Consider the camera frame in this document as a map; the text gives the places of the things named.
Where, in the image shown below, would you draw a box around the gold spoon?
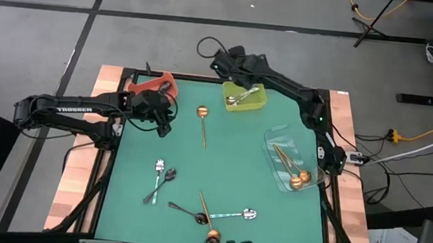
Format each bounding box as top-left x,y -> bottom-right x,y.
193,190 -> 226,243
273,144 -> 316,185
193,104 -> 211,151
268,143 -> 308,191

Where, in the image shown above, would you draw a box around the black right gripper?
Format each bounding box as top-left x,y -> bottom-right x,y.
209,44 -> 271,85

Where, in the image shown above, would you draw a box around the orange plastic bin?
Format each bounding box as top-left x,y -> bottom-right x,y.
126,68 -> 182,103

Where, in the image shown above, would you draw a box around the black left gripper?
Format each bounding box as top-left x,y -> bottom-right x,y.
123,88 -> 179,139

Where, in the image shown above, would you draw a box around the wooden table side board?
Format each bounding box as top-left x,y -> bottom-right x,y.
43,60 -> 124,237
315,89 -> 388,243

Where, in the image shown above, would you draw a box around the green table mat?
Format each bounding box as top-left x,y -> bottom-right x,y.
93,71 -> 340,243

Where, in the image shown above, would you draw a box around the black table frame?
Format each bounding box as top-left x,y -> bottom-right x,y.
42,61 -> 389,243

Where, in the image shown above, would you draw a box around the black desk frame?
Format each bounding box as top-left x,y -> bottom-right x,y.
359,0 -> 433,107

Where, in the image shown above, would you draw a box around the white cable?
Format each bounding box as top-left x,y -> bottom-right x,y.
370,119 -> 433,169

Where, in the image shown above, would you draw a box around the black tripod stand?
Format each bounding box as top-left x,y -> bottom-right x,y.
349,0 -> 397,51

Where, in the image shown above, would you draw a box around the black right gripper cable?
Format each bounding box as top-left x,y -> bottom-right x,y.
195,35 -> 231,61

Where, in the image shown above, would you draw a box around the yellow plastic bin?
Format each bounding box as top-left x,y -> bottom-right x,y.
220,80 -> 270,116

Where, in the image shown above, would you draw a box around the clear glass tray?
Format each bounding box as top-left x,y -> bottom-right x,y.
258,121 -> 330,197

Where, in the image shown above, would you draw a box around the silver spoons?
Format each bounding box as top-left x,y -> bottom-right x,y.
142,165 -> 178,208

